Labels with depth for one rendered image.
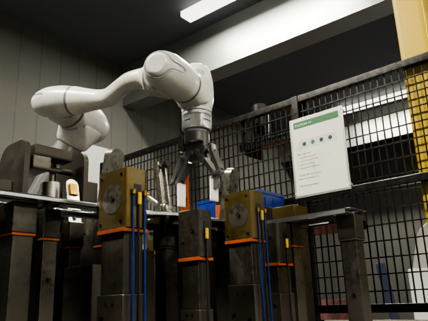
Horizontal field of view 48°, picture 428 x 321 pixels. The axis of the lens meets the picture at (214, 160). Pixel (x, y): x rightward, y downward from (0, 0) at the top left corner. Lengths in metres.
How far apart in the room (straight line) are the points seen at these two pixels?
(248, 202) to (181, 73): 0.39
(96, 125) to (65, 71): 2.91
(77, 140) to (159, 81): 0.64
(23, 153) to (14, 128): 3.04
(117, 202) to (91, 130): 0.94
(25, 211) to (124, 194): 0.19
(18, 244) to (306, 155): 1.17
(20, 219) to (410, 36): 1.39
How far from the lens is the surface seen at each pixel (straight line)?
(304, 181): 1.83
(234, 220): 1.19
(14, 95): 4.38
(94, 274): 1.06
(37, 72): 4.58
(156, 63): 1.30
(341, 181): 1.76
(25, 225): 1.00
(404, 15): 1.89
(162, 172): 1.54
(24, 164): 1.25
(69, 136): 1.86
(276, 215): 1.51
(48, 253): 1.07
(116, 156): 1.02
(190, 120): 1.42
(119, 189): 0.95
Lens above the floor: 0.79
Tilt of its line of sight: 16 degrees up
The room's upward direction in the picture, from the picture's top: 2 degrees counter-clockwise
